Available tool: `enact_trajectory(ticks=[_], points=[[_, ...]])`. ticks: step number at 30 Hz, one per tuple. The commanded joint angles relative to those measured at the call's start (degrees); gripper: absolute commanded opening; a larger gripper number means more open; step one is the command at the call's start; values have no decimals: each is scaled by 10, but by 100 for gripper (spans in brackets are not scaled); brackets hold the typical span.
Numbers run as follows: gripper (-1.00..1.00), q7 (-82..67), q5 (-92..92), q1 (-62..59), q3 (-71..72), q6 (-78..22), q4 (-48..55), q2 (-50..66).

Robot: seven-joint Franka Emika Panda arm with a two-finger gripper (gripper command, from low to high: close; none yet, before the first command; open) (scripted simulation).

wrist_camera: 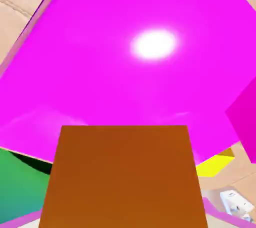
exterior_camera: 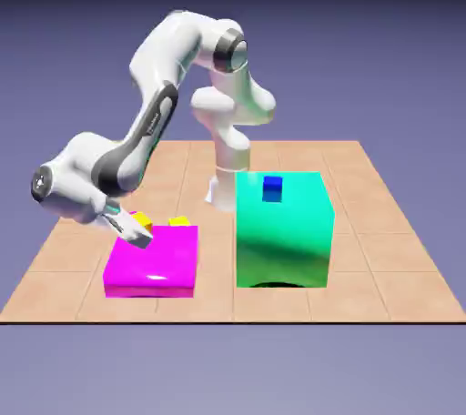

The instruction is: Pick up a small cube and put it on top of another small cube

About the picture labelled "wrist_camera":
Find small orange cube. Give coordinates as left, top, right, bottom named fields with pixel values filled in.
left=38, top=124, right=209, bottom=228

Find small yellow cube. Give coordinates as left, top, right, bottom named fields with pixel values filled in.
left=195, top=147, right=236, bottom=178

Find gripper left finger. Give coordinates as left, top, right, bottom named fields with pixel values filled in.
left=0, top=208, right=43, bottom=228

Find large green box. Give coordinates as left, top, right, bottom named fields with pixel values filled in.
left=0, top=147, right=54, bottom=225

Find large magenta box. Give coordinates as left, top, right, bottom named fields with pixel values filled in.
left=0, top=0, right=256, bottom=166

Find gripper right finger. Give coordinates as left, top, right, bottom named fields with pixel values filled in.
left=201, top=196, right=256, bottom=228

